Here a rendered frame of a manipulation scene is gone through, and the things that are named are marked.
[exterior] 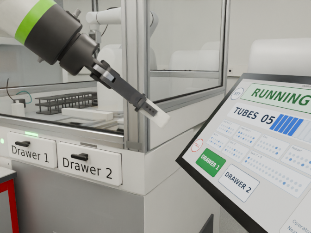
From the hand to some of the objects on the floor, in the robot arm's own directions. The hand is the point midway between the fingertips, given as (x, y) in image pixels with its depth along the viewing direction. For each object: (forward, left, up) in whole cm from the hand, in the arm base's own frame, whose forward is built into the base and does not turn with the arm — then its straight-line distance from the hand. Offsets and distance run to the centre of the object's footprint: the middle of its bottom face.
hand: (153, 113), depth 55 cm
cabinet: (+77, +67, -107) cm, 148 cm away
